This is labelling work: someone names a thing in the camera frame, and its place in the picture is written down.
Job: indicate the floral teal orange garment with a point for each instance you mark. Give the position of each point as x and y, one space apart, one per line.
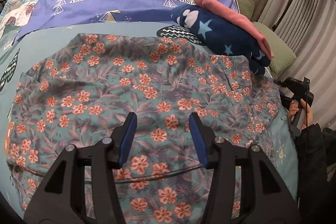
144 87

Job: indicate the teal printed bed cover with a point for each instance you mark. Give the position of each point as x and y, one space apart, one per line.
39 42

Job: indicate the navy star fleece garment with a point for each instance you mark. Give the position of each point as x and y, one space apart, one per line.
221 36

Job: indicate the green pillow right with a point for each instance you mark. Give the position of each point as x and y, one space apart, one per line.
284 57

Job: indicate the folded pink garment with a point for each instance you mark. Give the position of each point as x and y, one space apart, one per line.
237 19

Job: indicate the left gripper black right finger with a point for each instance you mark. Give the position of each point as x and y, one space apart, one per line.
246 187

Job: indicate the person's right hand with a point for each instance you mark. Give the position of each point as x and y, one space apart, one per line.
293 109

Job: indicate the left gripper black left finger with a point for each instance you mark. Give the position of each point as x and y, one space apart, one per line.
60 197

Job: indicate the striped grey curtain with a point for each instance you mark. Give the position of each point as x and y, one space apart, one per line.
308 29

